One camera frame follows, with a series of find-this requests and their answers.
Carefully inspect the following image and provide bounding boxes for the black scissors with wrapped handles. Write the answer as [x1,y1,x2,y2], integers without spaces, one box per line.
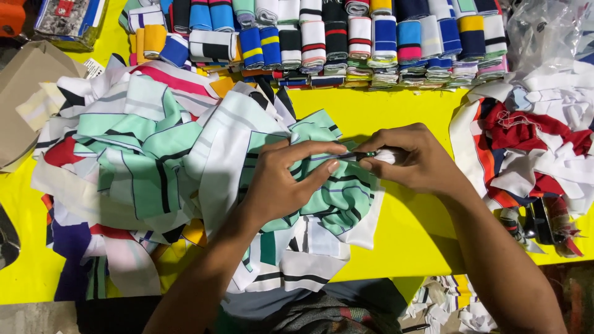
[500,197,584,258]

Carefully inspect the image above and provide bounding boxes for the person's left hand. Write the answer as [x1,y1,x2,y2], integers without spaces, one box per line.
[239,139,349,229]

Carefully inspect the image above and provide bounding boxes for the white scraps pile on floor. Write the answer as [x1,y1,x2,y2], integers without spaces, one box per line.
[401,275,499,334]

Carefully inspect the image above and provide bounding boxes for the white paper tag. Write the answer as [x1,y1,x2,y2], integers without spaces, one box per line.
[83,58,105,79]

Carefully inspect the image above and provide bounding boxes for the heap of red white scraps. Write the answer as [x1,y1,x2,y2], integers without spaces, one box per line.
[449,60,594,219]

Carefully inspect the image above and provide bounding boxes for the clear plastic bag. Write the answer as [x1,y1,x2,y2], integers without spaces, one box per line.
[506,0,594,77]

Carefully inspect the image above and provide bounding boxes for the plastic-wrapped printed packet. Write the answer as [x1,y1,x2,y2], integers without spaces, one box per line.
[33,0,110,52]

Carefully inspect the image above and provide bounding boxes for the heap of mixed fabric cuttings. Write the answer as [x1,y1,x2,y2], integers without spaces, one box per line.
[16,53,353,304]

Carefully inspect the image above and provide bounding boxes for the mint striped fabric piece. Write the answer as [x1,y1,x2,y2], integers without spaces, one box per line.
[186,109,387,251]

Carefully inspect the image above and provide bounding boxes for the brown cardboard box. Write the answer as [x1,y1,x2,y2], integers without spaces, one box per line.
[0,40,89,173]

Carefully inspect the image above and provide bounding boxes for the rows of folded striped ribbing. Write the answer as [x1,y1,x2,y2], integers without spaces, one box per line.
[118,0,510,91]

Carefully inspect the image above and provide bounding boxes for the orange plastic object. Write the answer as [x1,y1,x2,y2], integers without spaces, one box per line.
[0,0,28,38]

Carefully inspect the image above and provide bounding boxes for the person's right hand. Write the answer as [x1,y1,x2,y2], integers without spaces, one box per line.
[354,122,470,198]

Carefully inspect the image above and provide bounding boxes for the dark metal object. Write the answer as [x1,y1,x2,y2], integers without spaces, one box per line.
[0,204,21,271]

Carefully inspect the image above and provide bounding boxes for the person's grey patterned clothing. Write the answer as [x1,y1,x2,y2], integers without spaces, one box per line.
[220,278,409,334]

